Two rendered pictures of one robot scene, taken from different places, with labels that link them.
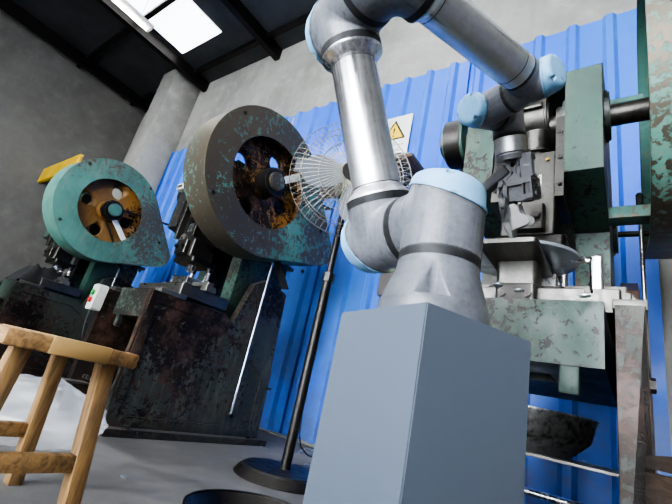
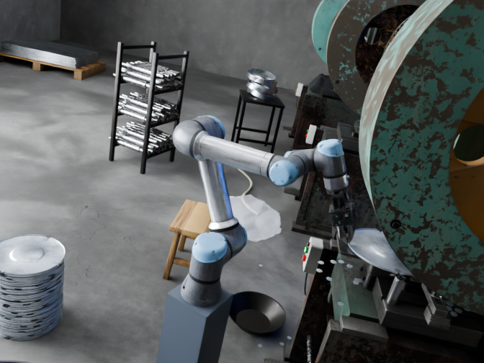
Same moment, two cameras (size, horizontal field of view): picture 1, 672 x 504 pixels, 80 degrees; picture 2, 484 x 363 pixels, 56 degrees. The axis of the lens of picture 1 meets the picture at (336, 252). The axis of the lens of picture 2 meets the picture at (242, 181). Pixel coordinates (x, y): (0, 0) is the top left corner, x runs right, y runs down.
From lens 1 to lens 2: 1.75 m
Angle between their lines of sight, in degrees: 67
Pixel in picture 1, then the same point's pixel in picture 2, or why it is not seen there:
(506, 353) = (194, 316)
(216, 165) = (338, 58)
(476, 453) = (181, 335)
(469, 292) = (189, 292)
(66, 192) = (321, 26)
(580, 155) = not seen: hidden behind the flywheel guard
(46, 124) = not seen: outside the picture
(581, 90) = not seen: hidden behind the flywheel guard
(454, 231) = (191, 269)
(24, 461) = (186, 263)
